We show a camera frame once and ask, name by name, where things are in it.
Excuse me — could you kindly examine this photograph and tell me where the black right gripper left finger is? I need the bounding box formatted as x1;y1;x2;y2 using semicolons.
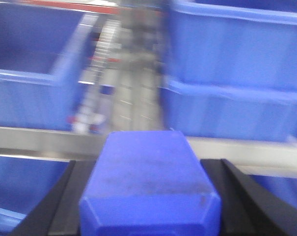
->
9;160;96;236

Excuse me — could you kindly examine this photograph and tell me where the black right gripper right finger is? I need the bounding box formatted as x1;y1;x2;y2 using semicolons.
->
200;159;297;236

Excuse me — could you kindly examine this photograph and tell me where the blue bottle-shaped part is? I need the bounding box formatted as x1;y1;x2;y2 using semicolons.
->
79;131;221;236

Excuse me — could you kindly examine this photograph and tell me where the large blue target bin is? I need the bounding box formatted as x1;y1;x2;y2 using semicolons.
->
161;0;297;142

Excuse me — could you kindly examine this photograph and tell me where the blue bin left neighbour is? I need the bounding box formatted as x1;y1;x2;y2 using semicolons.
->
0;2;98;131

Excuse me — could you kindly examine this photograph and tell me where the steel front shelf rail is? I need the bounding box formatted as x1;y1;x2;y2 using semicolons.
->
0;127;297;177

